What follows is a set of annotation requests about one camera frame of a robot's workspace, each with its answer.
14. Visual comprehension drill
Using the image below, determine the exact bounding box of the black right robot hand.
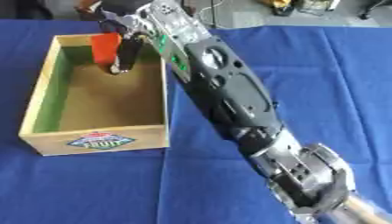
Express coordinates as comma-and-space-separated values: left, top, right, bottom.
74, 0, 158, 75

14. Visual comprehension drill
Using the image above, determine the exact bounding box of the red rectangular block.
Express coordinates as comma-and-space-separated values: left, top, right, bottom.
90, 31, 124, 67

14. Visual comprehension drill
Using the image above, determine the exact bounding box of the tan cardboard box green inside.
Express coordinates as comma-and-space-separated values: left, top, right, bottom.
18, 32, 172, 157

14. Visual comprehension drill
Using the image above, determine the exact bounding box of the thin black pole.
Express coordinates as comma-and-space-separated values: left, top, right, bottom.
208, 0, 218, 29

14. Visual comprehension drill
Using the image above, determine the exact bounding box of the yellow and black tool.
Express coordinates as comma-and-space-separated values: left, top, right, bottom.
260, 0, 299, 16

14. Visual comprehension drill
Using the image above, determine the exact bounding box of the black chair base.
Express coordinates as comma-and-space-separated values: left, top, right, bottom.
356, 0, 392, 20

